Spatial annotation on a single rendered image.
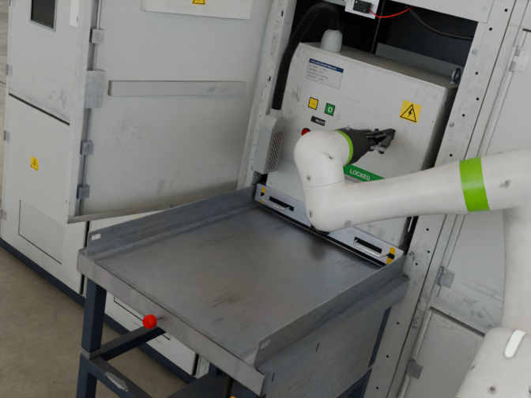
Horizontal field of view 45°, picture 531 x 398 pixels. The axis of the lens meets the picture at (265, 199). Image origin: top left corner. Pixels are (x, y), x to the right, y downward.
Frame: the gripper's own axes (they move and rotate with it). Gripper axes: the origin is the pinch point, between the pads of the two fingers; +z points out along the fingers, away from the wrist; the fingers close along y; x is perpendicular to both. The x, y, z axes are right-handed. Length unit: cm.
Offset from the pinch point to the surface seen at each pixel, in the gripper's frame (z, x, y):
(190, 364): 2, -112, -55
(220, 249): -31, -38, -25
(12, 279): -8, -122, -159
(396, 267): -1.6, -34.2, 13.9
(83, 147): -54, -16, -59
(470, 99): 3.7, 15.4, 18.2
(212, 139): -9, -18, -52
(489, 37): 3.8, 31.0, 18.1
